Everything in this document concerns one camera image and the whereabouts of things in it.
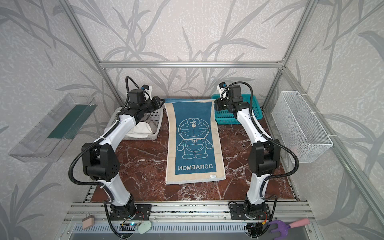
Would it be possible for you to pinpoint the white perforated plastic basket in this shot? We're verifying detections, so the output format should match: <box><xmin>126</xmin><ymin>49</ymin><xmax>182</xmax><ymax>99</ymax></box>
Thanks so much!
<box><xmin>123</xmin><ymin>108</ymin><xmax>164</xmax><ymax>141</ymax></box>

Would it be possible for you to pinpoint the blue beige Doraemon towel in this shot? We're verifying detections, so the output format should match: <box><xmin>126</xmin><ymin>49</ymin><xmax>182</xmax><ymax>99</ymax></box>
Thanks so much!
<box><xmin>165</xmin><ymin>100</ymin><xmax>226</xmax><ymax>185</ymax></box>

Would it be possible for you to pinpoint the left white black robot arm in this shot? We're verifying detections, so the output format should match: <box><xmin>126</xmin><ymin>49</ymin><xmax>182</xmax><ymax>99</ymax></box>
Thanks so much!
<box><xmin>68</xmin><ymin>96</ymin><xmax>166</xmax><ymax>215</ymax></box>

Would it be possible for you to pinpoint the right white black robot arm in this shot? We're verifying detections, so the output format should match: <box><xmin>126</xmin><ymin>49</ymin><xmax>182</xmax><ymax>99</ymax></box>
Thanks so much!
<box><xmin>214</xmin><ymin>98</ymin><xmax>300</xmax><ymax>210</ymax></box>

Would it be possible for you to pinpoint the teal plastic basket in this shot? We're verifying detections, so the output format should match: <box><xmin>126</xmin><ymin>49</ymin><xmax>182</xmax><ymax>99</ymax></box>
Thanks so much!
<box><xmin>215</xmin><ymin>96</ymin><xmax>263</xmax><ymax>125</ymax></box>

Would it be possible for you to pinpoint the white towel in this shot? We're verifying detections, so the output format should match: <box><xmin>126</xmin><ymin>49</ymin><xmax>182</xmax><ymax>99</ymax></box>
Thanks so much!
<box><xmin>125</xmin><ymin>120</ymin><xmax>157</xmax><ymax>140</ymax></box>

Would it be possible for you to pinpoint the small green circuit board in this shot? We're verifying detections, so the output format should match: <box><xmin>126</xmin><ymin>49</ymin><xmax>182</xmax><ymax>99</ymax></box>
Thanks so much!
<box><xmin>120</xmin><ymin>222</ymin><xmax>141</xmax><ymax>231</ymax></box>

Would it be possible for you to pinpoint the pale green oval disc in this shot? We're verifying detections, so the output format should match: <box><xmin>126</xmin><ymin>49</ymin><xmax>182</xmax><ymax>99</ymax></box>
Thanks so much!
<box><xmin>138</xmin><ymin>221</ymin><xmax>152</xmax><ymax>234</ymax></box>

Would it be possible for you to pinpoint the brown square block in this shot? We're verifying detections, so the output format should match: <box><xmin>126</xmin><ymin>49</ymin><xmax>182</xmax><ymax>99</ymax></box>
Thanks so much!
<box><xmin>82</xmin><ymin>215</ymin><xmax>95</xmax><ymax>230</ymax></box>

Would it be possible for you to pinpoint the purple pink toy fork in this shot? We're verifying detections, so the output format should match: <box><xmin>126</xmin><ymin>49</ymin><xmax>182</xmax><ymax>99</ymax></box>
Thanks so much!
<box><xmin>268</xmin><ymin>219</ymin><xmax>310</xmax><ymax>240</ymax></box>

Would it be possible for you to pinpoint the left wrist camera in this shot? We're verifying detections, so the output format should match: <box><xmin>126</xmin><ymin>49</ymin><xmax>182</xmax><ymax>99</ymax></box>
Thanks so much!
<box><xmin>128</xmin><ymin>85</ymin><xmax>153</xmax><ymax>104</ymax></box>

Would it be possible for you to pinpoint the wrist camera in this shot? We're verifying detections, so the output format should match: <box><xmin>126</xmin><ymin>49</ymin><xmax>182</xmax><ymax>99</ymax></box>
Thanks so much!
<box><xmin>128</xmin><ymin>85</ymin><xmax>153</xmax><ymax>104</ymax></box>
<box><xmin>217</xmin><ymin>83</ymin><xmax>243</xmax><ymax>103</ymax></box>

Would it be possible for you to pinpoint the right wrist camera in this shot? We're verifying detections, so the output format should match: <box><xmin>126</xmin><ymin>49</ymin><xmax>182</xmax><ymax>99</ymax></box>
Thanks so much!
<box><xmin>217</xmin><ymin>83</ymin><xmax>243</xmax><ymax>103</ymax></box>

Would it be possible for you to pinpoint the white wire mesh basket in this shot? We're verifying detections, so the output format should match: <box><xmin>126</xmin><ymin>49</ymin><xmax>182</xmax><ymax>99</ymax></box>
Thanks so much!
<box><xmin>272</xmin><ymin>91</ymin><xmax>333</xmax><ymax>164</ymax></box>

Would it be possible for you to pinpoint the clear acrylic wall shelf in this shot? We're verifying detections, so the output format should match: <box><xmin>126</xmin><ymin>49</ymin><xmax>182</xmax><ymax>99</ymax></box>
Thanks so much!
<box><xmin>9</xmin><ymin>94</ymin><xmax>97</xmax><ymax>163</ymax></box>

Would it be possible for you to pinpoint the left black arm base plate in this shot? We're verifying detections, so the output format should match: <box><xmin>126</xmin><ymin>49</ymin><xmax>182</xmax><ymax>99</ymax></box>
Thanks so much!
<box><xmin>109</xmin><ymin>204</ymin><xmax>152</xmax><ymax>221</ymax></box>

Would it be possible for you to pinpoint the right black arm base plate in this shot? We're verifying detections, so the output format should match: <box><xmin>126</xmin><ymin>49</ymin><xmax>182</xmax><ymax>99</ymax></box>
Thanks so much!
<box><xmin>228</xmin><ymin>202</ymin><xmax>271</xmax><ymax>221</ymax></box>

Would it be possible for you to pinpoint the aluminium front rail frame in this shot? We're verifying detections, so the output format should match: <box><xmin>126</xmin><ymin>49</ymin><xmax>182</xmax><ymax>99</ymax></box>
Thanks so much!
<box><xmin>55</xmin><ymin>201</ymin><xmax>324</xmax><ymax>240</ymax></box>

